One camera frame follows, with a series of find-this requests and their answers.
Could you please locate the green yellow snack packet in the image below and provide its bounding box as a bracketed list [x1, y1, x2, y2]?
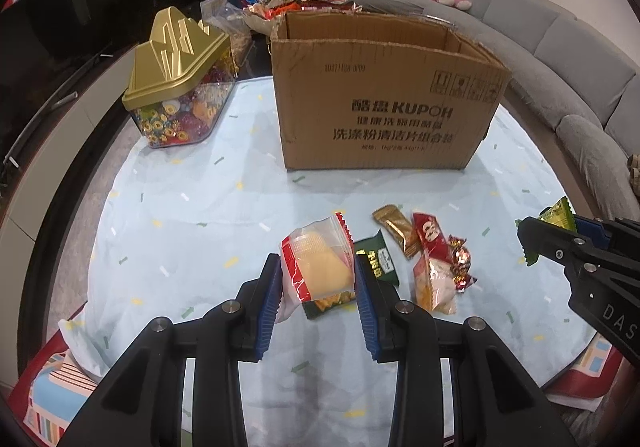
[516, 196, 577, 266]

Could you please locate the red foil candy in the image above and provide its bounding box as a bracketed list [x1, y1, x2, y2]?
[448, 236, 477, 293]

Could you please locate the clear orange pastry packet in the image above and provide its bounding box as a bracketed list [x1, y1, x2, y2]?
[413, 252, 457, 315]

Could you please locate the green cracker snack packet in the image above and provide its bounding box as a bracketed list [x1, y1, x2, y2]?
[303, 230, 399, 320]

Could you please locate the clear red cake snack packet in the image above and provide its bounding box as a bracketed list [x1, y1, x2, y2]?
[276, 212, 355, 323]

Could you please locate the colourful striped mat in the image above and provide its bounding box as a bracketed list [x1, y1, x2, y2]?
[8, 329, 108, 446]

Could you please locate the grey curved sofa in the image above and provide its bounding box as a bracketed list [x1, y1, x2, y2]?
[352, 0, 639, 219]

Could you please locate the gold wrapped snack bar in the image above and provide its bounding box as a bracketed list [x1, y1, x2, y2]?
[372, 204, 421, 259]

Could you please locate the light blue patterned tablecloth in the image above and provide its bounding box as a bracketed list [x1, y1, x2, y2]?
[60, 77, 594, 446]

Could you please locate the brown cardboard box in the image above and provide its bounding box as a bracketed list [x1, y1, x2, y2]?
[270, 11, 511, 170]

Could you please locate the white tv cabinet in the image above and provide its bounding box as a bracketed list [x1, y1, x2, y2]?
[1, 49, 134, 389]

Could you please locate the gold lid candy container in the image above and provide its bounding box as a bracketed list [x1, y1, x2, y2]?
[122, 7, 238, 149]

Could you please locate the black television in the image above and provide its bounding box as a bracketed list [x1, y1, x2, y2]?
[1, 0, 201, 160]

